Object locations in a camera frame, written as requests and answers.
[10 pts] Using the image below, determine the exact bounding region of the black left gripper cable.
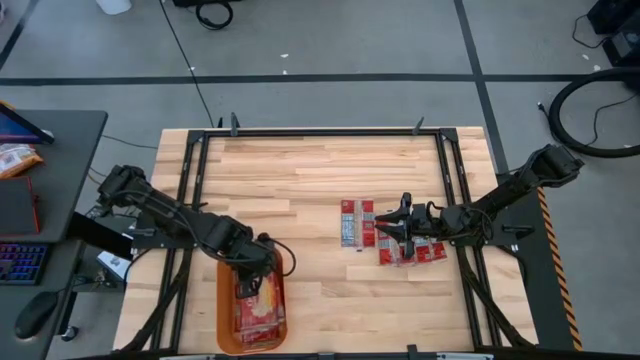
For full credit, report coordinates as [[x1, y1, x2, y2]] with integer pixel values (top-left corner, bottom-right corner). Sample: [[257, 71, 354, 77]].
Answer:
[[259, 232, 298, 279]]

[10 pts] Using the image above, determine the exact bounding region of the coiled black cable loop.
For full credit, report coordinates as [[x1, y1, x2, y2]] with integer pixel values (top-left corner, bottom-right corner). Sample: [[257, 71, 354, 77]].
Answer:
[[194, 0, 235, 31]]

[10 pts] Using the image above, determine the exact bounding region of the black desk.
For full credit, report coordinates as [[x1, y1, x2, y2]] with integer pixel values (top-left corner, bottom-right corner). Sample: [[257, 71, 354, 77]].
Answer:
[[0, 109, 109, 360]]

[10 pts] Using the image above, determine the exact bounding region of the thin black cable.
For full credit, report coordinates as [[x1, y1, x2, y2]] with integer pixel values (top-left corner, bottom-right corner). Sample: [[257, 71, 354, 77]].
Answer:
[[584, 93, 640, 147], [571, 13, 609, 50]]

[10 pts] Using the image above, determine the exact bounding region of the black aluminium table frame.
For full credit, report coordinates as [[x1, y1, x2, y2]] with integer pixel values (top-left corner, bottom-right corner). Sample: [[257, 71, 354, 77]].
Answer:
[[117, 124, 539, 360]]

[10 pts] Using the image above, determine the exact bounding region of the long black floor cable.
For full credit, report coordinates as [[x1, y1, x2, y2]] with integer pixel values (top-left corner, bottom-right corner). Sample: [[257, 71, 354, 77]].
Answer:
[[158, 0, 217, 129]]

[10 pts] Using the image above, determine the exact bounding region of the black desk foot beam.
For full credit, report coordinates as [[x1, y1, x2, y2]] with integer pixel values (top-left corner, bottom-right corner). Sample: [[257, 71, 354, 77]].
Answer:
[[66, 211, 135, 260]]

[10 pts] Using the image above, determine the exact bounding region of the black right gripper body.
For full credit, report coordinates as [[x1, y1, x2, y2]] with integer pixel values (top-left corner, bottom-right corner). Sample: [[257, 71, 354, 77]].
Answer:
[[410, 202, 446, 237]]

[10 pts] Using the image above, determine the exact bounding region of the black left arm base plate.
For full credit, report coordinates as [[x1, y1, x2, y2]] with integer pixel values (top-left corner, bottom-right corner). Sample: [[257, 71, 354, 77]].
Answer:
[[130, 209, 202, 250]]

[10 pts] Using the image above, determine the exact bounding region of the black equipment case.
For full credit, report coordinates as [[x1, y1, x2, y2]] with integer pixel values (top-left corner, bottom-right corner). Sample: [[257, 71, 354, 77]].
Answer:
[[586, 0, 640, 69]]

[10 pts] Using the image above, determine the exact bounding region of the black computer mouse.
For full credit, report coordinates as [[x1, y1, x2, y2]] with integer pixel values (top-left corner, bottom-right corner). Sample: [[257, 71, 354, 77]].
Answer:
[[13, 290, 61, 341]]

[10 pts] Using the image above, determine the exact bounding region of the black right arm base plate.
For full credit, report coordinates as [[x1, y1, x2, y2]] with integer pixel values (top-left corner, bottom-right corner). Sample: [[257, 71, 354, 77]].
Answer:
[[449, 219, 536, 249]]

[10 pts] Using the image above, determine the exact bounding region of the orange snack bag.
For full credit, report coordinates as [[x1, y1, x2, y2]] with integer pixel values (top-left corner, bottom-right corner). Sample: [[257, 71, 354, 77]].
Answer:
[[0, 143, 44, 181]]

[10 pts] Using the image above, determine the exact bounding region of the dark notebook with red edge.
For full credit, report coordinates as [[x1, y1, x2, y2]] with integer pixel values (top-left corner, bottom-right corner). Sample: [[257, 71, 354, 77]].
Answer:
[[0, 175, 42, 236]]

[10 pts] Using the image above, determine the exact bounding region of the white container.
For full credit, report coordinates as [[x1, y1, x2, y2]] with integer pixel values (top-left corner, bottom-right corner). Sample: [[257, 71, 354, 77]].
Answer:
[[94, 0, 133, 16]]

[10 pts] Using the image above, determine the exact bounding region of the red popcorn bag label side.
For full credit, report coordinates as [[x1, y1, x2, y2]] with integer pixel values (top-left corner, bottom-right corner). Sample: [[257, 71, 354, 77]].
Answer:
[[399, 237, 449, 265], [340, 199, 377, 249], [377, 229, 404, 267], [232, 294, 285, 349]]

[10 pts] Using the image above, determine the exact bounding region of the white power box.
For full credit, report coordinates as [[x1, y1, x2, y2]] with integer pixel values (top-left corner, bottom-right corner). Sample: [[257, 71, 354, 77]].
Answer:
[[95, 250, 133, 282]]

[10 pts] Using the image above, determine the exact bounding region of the black keyboard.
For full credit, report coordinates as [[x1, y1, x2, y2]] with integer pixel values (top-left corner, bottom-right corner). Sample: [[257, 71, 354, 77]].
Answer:
[[0, 242, 52, 287]]

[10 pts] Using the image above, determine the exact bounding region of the tilted computer screen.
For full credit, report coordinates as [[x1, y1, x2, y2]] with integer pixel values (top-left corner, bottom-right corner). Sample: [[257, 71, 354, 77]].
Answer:
[[0, 99, 56, 146]]

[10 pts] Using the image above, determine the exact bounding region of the orange plastic basket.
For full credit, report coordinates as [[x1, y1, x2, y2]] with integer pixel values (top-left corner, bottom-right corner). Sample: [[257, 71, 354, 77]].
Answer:
[[215, 249, 290, 355]]

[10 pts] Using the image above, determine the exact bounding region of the black platform with hazard stripe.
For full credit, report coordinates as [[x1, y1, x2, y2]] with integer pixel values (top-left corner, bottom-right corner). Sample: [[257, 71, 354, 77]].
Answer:
[[494, 172, 585, 352]]

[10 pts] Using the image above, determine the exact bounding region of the large black hose ring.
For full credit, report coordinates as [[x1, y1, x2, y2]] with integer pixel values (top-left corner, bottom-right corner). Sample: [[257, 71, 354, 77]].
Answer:
[[547, 66, 640, 160]]

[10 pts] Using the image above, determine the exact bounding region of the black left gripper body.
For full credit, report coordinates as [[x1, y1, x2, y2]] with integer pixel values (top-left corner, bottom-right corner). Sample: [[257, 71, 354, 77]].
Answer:
[[232, 234, 277, 282]]

